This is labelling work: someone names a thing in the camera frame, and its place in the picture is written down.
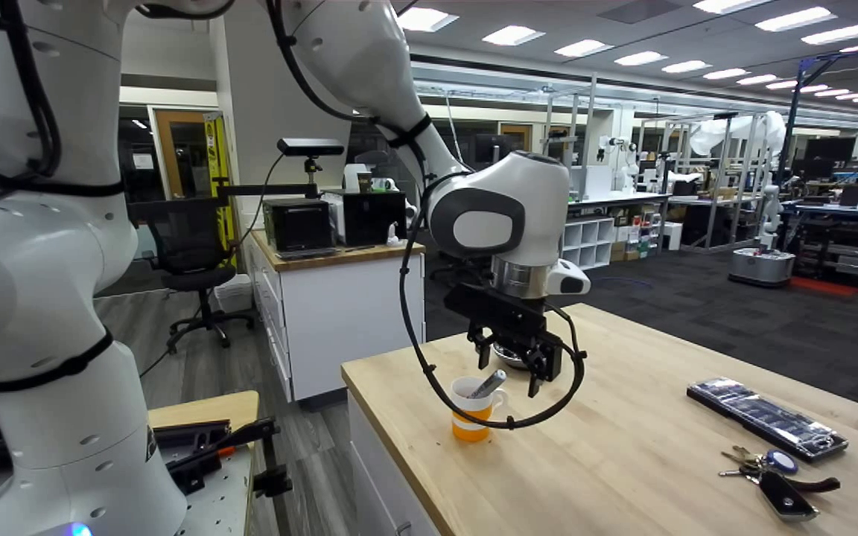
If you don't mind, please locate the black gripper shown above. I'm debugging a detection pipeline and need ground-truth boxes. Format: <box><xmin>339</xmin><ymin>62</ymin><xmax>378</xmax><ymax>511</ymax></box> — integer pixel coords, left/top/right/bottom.
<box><xmin>442</xmin><ymin>280</ymin><xmax>567</xmax><ymax>400</ymax></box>

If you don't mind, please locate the black marker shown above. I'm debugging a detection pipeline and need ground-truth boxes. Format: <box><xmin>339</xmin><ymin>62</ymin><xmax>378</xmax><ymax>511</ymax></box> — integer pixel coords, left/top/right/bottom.
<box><xmin>467</xmin><ymin>368</ymin><xmax>509</xmax><ymax>403</ymax></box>

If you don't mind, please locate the white and orange mug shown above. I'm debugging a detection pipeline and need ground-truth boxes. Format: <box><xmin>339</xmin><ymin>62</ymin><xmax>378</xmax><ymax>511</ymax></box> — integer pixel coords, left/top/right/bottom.
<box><xmin>451</xmin><ymin>375</ymin><xmax>509</xmax><ymax>448</ymax></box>

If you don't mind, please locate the white cube shelf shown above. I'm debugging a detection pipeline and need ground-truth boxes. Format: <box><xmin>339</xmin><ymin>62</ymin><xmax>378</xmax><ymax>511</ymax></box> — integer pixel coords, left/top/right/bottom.
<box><xmin>559</xmin><ymin>213</ymin><xmax>619</xmax><ymax>274</ymax></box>

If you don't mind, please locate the white cabinet with wood top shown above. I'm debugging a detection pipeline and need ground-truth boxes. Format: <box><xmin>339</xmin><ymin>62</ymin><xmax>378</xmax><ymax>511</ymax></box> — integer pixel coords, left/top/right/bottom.
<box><xmin>248</xmin><ymin>231</ymin><xmax>430</xmax><ymax>405</ymax></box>

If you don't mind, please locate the black equipment box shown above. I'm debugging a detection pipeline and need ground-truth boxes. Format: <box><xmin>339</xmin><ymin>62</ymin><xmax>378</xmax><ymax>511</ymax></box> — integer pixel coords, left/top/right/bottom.
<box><xmin>339</xmin><ymin>189</ymin><xmax>412</xmax><ymax>250</ymax></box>

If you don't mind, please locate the black monitor box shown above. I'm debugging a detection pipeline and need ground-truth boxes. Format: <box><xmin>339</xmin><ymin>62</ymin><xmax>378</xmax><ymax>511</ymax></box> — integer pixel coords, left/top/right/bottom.
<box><xmin>258</xmin><ymin>193</ymin><xmax>339</xmax><ymax>258</ymax></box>

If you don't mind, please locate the black remote control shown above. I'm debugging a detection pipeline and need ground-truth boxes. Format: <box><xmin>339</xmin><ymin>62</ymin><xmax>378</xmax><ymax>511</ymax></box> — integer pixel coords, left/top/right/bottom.
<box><xmin>684</xmin><ymin>375</ymin><xmax>853</xmax><ymax>464</ymax></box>

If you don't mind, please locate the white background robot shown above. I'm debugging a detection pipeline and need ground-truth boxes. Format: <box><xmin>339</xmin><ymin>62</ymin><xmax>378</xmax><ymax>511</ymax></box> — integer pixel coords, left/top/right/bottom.
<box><xmin>728</xmin><ymin>109</ymin><xmax>799</xmax><ymax>293</ymax></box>

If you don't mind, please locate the black orange clamp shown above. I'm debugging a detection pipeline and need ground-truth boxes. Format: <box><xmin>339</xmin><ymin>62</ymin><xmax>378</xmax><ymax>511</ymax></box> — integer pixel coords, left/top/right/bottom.
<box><xmin>163</xmin><ymin>418</ymin><xmax>294</xmax><ymax>502</ymax></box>
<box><xmin>153</xmin><ymin>421</ymin><xmax>235</xmax><ymax>454</ymax></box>

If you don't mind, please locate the bunch of keys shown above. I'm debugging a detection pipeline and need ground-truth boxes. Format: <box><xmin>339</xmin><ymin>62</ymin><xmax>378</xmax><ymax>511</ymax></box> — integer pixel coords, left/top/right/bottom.
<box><xmin>717</xmin><ymin>445</ymin><xmax>844</xmax><ymax>526</ymax></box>

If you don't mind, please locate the ceiling light panel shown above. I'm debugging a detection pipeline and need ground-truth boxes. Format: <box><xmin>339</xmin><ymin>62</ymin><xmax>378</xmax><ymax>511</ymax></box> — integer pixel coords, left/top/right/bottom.
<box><xmin>394</xmin><ymin>7</ymin><xmax>462</xmax><ymax>37</ymax></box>
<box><xmin>555</xmin><ymin>37</ymin><xmax>613</xmax><ymax>61</ymax></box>
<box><xmin>479</xmin><ymin>25</ymin><xmax>549</xmax><ymax>51</ymax></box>
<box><xmin>754</xmin><ymin>3</ymin><xmax>839</xmax><ymax>37</ymax></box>

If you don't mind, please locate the red floor mat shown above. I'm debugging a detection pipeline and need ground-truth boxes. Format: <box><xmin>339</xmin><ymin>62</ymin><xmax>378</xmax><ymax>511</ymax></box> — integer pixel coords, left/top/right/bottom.
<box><xmin>786</xmin><ymin>274</ymin><xmax>858</xmax><ymax>302</ymax></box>

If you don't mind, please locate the black office chair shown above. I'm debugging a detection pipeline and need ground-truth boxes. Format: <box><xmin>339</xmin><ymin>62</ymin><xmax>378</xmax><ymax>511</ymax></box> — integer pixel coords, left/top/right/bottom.
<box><xmin>132</xmin><ymin>193</ymin><xmax>257</xmax><ymax>353</ymax></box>

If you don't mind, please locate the wooden door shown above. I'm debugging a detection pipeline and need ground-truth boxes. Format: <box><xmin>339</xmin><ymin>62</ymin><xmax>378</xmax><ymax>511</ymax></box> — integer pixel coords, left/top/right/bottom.
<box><xmin>153</xmin><ymin>112</ymin><xmax>215</xmax><ymax>202</ymax></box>

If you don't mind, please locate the black camera on stand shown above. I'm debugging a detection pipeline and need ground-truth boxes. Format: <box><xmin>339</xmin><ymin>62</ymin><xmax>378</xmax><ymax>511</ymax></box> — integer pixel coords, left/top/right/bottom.
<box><xmin>212</xmin><ymin>134</ymin><xmax>348</xmax><ymax>202</ymax></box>

